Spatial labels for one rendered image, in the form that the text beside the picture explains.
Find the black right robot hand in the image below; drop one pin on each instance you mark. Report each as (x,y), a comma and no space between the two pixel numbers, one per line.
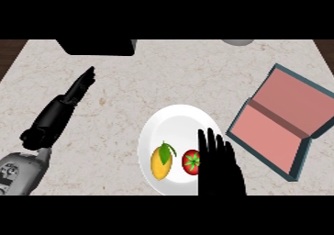
(218,171)

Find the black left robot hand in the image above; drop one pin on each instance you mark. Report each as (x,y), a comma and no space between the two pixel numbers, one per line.
(53,114)

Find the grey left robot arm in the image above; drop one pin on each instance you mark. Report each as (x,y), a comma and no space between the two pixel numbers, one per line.
(15,176)

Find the red tomato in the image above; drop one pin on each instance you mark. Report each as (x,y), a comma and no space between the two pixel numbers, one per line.
(190,162)

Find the white plate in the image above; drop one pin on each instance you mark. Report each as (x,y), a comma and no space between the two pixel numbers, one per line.
(174,137)

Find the pink and teal cardboard box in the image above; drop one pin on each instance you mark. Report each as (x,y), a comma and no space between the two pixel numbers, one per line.
(286,122)

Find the yellow mango with green leaf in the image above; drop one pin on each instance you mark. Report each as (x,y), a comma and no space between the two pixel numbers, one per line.
(159,163)

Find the black appliance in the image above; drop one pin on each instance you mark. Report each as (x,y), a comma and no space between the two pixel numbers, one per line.
(99,46)

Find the pale grey round object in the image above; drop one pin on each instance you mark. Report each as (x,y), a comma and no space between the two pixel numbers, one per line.
(236,42)

